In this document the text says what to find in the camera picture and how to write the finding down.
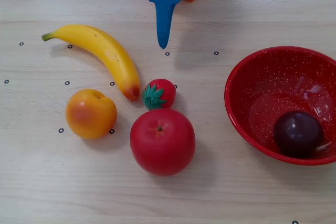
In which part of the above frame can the yellow toy banana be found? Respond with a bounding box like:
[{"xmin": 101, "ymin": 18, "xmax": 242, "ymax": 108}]
[{"xmin": 41, "ymin": 24, "xmax": 141, "ymax": 102}]

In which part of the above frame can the orange toy peach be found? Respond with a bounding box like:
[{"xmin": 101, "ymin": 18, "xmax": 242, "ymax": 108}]
[{"xmin": 65, "ymin": 88, "xmax": 118, "ymax": 140}]

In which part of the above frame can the red speckled bowl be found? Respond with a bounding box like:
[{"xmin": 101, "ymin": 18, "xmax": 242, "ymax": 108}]
[{"xmin": 224, "ymin": 46, "xmax": 336, "ymax": 166}]

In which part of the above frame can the dark purple toy plum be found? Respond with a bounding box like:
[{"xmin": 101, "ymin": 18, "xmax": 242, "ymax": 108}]
[{"xmin": 272, "ymin": 110, "xmax": 325, "ymax": 159}]

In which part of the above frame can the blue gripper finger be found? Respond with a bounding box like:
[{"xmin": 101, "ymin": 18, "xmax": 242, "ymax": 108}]
[{"xmin": 145, "ymin": 0, "xmax": 186, "ymax": 50}]

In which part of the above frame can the red toy strawberry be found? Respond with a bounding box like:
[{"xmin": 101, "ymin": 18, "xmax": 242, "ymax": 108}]
[{"xmin": 142, "ymin": 78, "xmax": 177, "ymax": 111}]

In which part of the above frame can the red toy apple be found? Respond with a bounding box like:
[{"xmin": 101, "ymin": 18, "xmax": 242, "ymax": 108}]
[{"xmin": 129, "ymin": 108, "xmax": 196, "ymax": 177}]

